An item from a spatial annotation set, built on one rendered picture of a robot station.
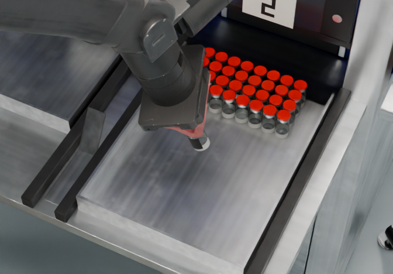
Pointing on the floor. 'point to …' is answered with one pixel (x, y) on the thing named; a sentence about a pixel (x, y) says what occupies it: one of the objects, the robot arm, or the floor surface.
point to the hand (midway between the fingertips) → (195, 124)
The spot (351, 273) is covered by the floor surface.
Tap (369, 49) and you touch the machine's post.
